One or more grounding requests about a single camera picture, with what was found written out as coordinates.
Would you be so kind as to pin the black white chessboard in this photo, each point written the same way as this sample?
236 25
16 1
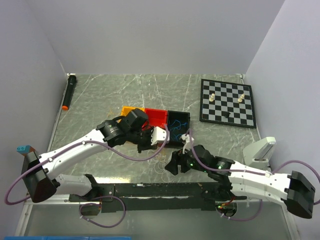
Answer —
226 100

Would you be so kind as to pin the red plastic bin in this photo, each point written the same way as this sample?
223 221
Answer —
156 117

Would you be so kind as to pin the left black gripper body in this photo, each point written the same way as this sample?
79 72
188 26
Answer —
142 139

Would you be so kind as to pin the white chess pawn left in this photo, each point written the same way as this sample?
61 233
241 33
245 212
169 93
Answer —
212 97

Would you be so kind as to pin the blue box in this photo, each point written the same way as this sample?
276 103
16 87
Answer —
67 238

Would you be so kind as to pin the white tape dispenser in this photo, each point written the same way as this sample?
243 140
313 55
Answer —
257 154

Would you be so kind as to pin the white chess pawn right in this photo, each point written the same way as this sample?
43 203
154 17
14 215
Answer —
241 98

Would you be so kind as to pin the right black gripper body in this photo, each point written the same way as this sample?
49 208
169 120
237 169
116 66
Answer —
186 162

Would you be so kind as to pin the white chess pawn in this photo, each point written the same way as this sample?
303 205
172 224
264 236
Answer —
241 98
212 97

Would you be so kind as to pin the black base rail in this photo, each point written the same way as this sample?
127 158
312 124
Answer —
158 196

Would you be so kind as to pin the aluminium frame rail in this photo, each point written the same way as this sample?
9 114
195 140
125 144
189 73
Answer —
58 216

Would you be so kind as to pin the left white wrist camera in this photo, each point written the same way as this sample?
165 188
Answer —
159 135

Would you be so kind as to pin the blue brown block tool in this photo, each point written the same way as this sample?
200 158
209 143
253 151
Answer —
24 150

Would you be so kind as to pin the black orange marker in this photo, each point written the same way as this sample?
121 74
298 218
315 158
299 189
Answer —
71 85

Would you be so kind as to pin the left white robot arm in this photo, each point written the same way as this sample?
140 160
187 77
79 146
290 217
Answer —
43 173

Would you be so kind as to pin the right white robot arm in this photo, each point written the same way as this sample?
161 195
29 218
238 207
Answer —
236 180

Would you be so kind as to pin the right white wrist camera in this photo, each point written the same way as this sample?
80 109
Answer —
186 140

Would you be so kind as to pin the black chess piece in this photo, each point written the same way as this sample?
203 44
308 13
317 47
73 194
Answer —
226 114

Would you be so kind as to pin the black plastic bin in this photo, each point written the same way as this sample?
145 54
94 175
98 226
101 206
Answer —
178 122

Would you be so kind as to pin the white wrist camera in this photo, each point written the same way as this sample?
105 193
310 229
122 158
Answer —
159 135
186 140

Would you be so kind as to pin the yellow plastic bin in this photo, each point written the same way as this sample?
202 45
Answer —
126 111

